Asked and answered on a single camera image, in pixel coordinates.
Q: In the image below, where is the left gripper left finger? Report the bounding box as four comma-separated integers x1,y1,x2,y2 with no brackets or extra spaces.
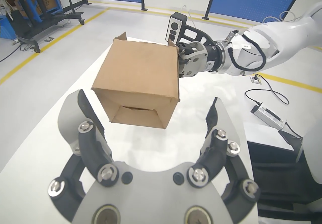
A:
48,89,120,213

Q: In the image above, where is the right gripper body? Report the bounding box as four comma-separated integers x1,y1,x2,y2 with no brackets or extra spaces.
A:
176,41,228,78

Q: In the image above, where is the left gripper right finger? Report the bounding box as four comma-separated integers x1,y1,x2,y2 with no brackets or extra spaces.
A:
187,97,261,211

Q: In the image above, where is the small brown carton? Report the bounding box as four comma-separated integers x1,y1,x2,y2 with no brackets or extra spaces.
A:
91,32,181,130

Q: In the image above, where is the grey power adapter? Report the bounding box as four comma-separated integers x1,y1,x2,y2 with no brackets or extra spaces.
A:
251,103,287,130

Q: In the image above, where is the robot body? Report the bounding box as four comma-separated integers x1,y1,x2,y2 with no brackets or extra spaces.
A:
247,117,322,224

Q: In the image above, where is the black wheeled stand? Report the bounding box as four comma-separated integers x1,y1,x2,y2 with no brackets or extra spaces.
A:
0,0,85,54

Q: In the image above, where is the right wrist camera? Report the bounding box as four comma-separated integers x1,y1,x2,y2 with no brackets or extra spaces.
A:
165,12,217,47

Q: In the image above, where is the thin black power cable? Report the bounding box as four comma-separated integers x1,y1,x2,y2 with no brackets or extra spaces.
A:
245,79,290,107

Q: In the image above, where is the thin white cable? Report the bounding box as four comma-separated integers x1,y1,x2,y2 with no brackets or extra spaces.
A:
262,11,316,24

